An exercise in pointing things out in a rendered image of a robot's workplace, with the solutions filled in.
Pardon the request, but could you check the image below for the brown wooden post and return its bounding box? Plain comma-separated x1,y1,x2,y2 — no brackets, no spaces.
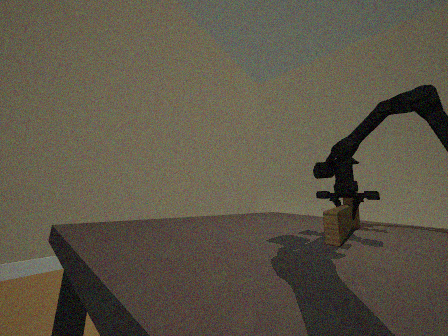
343,198,360,228

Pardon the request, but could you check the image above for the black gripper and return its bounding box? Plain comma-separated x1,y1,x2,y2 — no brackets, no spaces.
316,176,380,220

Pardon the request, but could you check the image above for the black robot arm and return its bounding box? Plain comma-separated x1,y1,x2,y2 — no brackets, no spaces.
313,85,448,195

